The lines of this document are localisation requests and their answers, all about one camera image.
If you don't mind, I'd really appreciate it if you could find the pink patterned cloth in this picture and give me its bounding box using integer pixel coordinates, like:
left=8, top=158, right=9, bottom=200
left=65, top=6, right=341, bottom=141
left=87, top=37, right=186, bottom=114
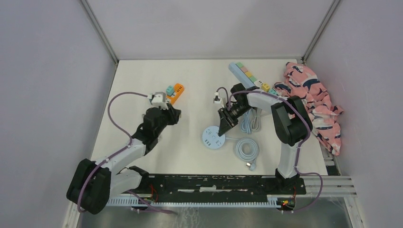
left=274, top=62, right=344, bottom=156

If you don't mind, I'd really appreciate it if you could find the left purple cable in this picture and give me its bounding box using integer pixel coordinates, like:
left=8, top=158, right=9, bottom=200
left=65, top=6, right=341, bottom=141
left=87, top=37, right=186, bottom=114
left=77, top=92, right=179, bottom=216

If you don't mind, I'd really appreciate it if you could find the yellow plug on white strip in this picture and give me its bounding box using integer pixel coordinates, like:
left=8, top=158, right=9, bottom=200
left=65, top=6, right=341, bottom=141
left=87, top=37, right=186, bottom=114
left=261, top=83, right=270, bottom=92

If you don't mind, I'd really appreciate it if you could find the teal plug on white strip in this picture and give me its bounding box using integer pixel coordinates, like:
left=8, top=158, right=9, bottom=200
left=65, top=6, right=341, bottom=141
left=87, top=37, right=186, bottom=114
left=269, top=88, right=278, bottom=95

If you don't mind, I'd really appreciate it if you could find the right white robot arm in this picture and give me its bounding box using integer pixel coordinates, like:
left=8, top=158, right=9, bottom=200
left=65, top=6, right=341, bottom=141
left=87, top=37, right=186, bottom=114
left=218, top=83, right=313, bottom=194

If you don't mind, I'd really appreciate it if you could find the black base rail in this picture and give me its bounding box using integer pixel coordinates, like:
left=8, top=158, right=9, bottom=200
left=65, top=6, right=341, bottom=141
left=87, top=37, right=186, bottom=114
left=128, top=174, right=307, bottom=203

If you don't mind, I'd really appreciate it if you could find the long blue power strip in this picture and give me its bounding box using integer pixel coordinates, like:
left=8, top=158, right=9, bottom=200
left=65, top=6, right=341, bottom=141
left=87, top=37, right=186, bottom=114
left=228, top=62, right=261, bottom=89

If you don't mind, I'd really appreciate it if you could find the grey cable of white strip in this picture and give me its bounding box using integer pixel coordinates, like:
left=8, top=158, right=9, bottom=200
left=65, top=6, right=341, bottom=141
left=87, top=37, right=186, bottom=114
left=251, top=107, right=268, bottom=131

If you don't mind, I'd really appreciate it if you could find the orange power strip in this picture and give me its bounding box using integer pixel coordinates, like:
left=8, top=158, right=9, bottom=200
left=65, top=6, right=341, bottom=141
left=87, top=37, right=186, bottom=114
left=167, top=83, right=185, bottom=105

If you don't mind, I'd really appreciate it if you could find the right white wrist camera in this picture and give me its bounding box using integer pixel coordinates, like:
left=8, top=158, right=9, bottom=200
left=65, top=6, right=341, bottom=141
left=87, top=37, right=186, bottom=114
left=213, top=92, right=224, bottom=106

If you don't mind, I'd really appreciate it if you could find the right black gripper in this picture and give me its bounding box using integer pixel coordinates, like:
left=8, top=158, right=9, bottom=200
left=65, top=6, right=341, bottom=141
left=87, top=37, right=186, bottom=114
left=218, top=103, right=253, bottom=136

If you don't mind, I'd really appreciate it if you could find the coiled blue socket cable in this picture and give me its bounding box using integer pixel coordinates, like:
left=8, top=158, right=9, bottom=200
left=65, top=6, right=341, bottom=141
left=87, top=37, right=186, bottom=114
left=225, top=136, right=260, bottom=172

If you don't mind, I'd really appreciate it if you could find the teal plug on orange strip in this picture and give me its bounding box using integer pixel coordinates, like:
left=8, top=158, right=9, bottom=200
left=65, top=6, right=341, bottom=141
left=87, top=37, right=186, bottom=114
left=166, top=85, right=175, bottom=97

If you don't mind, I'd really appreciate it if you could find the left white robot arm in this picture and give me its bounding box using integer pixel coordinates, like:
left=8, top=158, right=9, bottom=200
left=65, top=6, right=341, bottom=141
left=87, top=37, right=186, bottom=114
left=66, top=104, right=182, bottom=215

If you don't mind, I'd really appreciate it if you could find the blue bundled strip cable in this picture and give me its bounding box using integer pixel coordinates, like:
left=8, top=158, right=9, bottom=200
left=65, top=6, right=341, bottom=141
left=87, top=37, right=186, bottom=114
left=240, top=108, right=254, bottom=133

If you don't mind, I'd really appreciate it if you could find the round blue power socket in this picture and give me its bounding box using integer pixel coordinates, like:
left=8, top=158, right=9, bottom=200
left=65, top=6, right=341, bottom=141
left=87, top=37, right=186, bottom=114
left=202, top=126, right=225, bottom=150

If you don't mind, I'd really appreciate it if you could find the white power strip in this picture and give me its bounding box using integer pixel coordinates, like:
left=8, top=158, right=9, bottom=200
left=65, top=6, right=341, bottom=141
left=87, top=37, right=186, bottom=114
left=254, top=80, right=278, bottom=95

